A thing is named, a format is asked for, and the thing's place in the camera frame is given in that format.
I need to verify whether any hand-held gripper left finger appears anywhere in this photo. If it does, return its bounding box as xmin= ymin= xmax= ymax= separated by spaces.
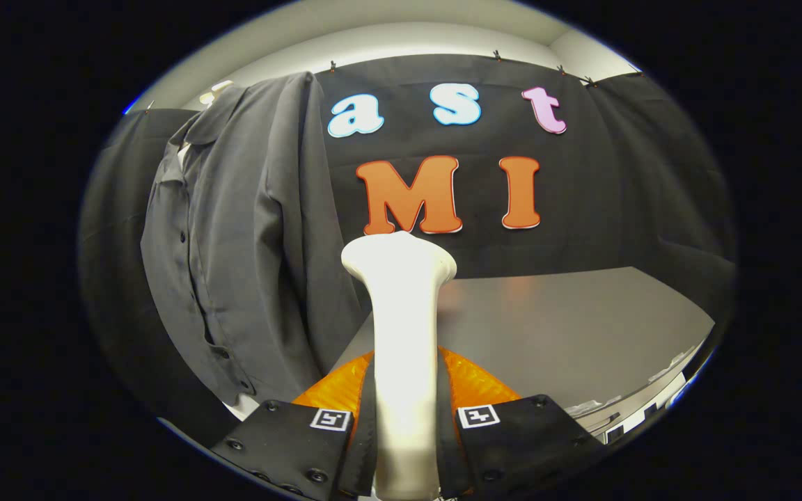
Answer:
xmin=210 ymin=348 xmax=377 ymax=501

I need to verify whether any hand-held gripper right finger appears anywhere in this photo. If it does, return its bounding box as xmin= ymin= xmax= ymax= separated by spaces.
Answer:
xmin=436 ymin=346 xmax=607 ymax=498

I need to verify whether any white garment steamer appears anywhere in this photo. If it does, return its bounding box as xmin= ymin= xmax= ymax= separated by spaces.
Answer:
xmin=340 ymin=231 xmax=458 ymax=501

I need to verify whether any grey button shirt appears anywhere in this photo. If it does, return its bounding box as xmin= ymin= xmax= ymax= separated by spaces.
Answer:
xmin=140 ymin=72 xmax=374 ymax=408

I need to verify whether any cream clothes hanger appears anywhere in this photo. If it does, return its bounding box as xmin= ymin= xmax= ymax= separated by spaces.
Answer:
xmin=199 ymin=80 xmax=235 ymax=105

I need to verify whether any white stand base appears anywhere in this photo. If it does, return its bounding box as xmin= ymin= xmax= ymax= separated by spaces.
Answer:
xmin=223 ymin=395 xmax=262 ymax=422

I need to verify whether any grey top drawer cabinet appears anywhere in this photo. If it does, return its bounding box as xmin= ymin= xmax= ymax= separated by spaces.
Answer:
xmin=331 ymin=266 xmax=716 ymax=446

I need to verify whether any black backdrop cloth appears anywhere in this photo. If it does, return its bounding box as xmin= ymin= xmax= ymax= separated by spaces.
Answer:
xmin=79 ymin=54 xmax=737 ymax=446

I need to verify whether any row of black cloth clips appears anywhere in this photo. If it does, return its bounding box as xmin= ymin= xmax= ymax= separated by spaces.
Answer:
xmin=143 ymin=50 xmax=600 ymax=112

